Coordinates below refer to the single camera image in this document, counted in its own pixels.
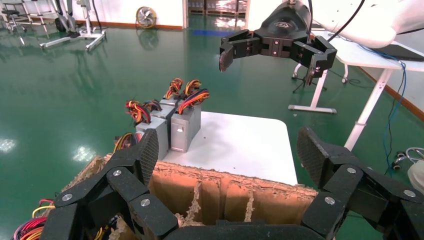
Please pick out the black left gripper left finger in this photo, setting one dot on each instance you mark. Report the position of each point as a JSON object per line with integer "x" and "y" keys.
{"x": 126, "y": 185}

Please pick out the black stool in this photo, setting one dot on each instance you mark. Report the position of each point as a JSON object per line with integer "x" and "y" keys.
{"x": 10, "y": 12}

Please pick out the black laptop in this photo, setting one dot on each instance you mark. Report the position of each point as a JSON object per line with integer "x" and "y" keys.
{"x": 404, "y": 53}

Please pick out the chrome chair base with casters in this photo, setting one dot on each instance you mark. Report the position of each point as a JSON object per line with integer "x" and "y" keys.
{"x": 397, "y": 164}

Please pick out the white rolling stand base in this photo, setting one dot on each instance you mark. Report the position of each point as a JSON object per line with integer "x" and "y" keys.
{"x": 88, "y": 23}

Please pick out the brown cardboard divider box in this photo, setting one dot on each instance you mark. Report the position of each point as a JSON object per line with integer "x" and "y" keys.
{"x": 232, "y": 198}

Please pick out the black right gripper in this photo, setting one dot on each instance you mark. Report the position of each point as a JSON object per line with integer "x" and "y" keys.
{"x": 285, "y": 30}

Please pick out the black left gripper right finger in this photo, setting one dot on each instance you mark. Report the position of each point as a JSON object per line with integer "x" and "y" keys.
{"x": 351, "y": 185}

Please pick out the white rounded bag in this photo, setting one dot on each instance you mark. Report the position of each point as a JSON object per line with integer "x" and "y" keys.
{"x": 417, "y": 177}

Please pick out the black tripod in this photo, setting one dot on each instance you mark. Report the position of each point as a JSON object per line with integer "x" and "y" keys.
{"x": 297, "y": 89}

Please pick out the white desk with legs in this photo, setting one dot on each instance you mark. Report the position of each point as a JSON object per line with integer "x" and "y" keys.
{"x": 364, "y": 56}

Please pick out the yellow floor fan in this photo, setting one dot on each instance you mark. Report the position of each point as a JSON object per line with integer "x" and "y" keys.
{"x": 146, "y": 17}

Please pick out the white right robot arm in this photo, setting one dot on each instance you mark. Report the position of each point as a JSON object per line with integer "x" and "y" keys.
{"x": 371, "y": 20}

